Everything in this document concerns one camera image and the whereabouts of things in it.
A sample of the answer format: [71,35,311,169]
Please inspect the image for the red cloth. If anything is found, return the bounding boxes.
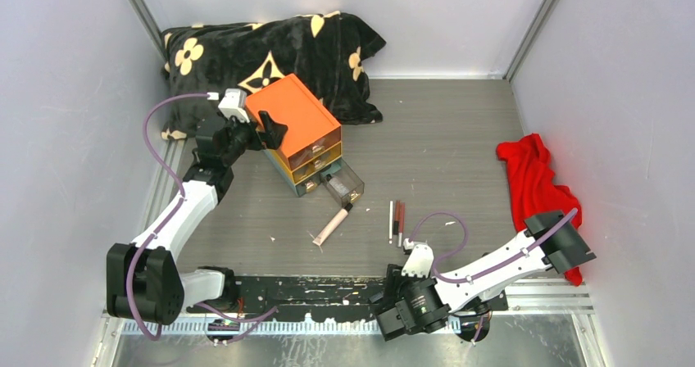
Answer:
[496,133,584,288]

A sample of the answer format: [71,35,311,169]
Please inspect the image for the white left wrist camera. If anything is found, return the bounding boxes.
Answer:
[218,88,251,124]

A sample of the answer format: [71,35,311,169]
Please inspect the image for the small clear teal drawer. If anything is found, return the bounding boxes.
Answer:
[319,158,365,206]

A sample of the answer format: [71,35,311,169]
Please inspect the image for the pink makeup tube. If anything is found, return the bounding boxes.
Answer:
[312,203,353,247]

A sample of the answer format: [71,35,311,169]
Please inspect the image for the orange drawer organizer box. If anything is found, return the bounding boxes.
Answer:
[246,75,343,197]

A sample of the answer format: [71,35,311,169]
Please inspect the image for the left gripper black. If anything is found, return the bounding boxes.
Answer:
[220,111,288,166]

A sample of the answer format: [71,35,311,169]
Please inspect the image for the black floral blanket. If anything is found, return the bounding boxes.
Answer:
[161,11,387,140]

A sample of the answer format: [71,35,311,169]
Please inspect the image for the clear black makeup bottle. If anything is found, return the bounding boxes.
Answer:
[325,174,352,198]

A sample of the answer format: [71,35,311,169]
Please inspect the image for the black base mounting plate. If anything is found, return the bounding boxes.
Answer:
[186,275,509,325]

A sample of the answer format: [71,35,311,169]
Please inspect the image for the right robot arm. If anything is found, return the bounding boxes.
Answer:
[371,209,596,344]

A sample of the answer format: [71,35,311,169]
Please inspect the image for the aluminium front rail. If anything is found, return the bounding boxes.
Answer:
[102,280,594,338]

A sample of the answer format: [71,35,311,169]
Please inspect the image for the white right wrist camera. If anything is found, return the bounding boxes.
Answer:
[401,239,434,279]

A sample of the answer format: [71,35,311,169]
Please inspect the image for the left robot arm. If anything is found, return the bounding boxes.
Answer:
[107,111,288,325]

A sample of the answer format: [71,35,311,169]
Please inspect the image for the white makeup pencil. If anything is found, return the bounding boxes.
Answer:
[388,200,394,245]

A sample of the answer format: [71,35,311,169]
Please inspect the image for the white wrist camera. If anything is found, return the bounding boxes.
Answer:
[218,88,251,124]
[401,239,434,279]

